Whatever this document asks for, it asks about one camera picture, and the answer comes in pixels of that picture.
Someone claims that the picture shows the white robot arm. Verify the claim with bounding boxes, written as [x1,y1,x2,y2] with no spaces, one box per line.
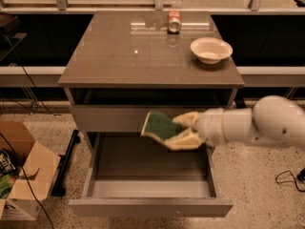
[165,95,305,150]

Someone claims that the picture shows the open cardboard box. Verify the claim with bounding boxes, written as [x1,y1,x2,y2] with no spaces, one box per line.
[0,121,60,220]

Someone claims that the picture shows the red soda can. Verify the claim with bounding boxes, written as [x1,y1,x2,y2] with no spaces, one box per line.
[168,10,182,33]

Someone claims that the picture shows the black cable on left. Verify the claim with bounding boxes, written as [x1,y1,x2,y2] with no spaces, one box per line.
[0,35,61,229]

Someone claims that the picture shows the closed grey upper drawer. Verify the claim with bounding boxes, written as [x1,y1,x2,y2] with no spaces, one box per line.
[71,105,206,133]

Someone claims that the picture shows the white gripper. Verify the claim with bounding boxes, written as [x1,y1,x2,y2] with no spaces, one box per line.
[165,108,227,151]

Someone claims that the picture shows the grey drawer cabinet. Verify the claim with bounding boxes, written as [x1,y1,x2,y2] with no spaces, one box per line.
[59,10,244,147]

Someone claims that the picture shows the black bar on floor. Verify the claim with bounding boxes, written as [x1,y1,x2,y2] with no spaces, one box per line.
[51,130,80,197]

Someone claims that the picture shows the green snack bag in box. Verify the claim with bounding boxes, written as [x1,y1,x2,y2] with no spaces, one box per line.
[0,173,17,199]

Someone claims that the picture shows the white bowl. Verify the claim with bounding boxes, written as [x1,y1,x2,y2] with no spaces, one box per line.
[191,37,233,64]

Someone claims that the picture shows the green yellow sponge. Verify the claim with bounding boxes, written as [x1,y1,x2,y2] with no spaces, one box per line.
[141,111,183,144]

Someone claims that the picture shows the black cable on right floor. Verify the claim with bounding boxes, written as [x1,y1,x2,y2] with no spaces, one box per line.
[274,167,305,194]

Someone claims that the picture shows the open grey middle drawer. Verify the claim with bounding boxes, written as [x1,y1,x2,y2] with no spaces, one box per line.
[70,133,233,218]

